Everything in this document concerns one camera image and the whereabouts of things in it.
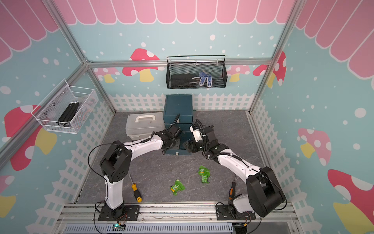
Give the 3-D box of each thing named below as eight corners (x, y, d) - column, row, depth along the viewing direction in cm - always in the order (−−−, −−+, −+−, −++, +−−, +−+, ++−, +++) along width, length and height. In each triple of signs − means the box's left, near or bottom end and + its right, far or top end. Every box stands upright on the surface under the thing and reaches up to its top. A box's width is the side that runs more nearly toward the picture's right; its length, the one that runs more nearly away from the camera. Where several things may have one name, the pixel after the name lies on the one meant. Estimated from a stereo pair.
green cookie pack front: (175, 196, 81) (174, 195, 80) (168, 187, 85) (168, 185, 83) (185, 188, 84) (185, 187, 82) (178, 179, 87) (178, 178, 86)
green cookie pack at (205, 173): (196, 180, 87) (196, 178, 85) (199, 167, 92) (199, 165, 90) (208, 183, 86) (208, 182, 84) (211, 170, 91) (211, 168, 89)
